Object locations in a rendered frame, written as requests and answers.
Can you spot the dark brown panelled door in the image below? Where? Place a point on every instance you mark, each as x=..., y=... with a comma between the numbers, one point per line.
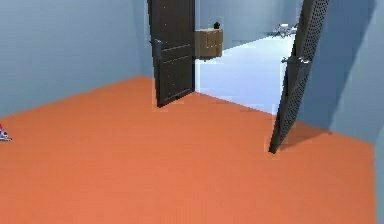
x=173, y=50

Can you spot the black perforated door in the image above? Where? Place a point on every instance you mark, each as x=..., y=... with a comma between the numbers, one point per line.
x=297, y=75

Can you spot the red and white small object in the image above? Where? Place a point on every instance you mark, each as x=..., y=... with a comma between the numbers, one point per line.
x=3, y=134

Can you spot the brown wooden cabinet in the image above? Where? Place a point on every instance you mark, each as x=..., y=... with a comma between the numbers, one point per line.
x=208, y=43

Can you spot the small black object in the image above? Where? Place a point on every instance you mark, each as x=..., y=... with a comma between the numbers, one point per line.
x=217, y=25

